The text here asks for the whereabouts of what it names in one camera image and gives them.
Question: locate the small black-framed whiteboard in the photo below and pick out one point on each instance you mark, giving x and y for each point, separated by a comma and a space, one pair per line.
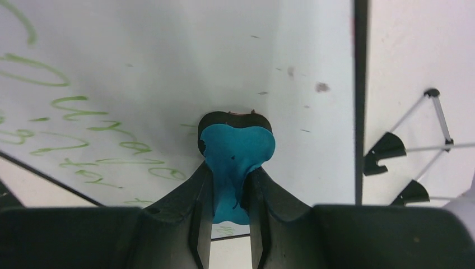
104, 97

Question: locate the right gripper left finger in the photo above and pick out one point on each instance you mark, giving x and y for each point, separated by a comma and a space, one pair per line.
174, 232

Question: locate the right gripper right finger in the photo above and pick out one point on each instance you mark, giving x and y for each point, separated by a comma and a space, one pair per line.
286, 233

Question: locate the wire whiteboard stand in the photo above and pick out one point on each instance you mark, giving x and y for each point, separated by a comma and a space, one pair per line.
420, 147

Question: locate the blue whiteboard eraser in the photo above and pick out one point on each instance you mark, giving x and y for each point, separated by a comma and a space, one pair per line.
233, 145

